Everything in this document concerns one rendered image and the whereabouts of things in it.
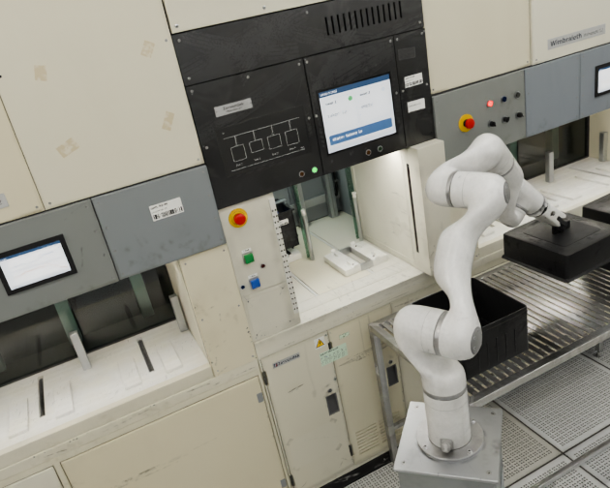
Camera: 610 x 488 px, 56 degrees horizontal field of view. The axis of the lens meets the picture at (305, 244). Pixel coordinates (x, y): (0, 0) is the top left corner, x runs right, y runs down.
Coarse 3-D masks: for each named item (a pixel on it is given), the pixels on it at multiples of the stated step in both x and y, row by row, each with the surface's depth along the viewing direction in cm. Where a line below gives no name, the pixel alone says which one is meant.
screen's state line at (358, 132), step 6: (384, 120) 204; (390, 120) 205; (366, 126) 201; (372, 126) 202; (378, 126) 203; (384, 126) 205; (390, 126) 206; (348, 132) 199; (354, 132) 200; (360, 132) 201; (366, 132) 202; (372, 132) 203; (330, 138) 197; (336, 138) 198; (342, 138) 199; (348, 138) 200; (330, 144) 197
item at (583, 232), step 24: (576, 216) 212; (504, 240) 210; (528, 240) 201; (552, 240) 198; (576, 240) 195; (600, 240) 192; (528, 264) 204; (552, 264) 193; (576, 264) 190; (600, 264) 196
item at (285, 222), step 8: (280, 200) 264; (280, 208) 271; (288, 208) 261; (280, 216) 256; (288, 216) 257; (280, 224) 257; (288, 224) 259; (288, 232) 260; (296, 232) 262; (288, 240) 261; (296, 240) 263; (288, 248) 262
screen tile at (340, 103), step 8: (344, 96) 194; (352, 96) 196; (328, 104) 193; (336, 104) 194; (344, 104) 195; (352, 104) 196; (328, 112) 193; (352, 112) 197; (328, 120) 194; (336, 120) 196; (344, 120) 197; (352, 120) 198; (328, 128) 195; (336, 128) 196
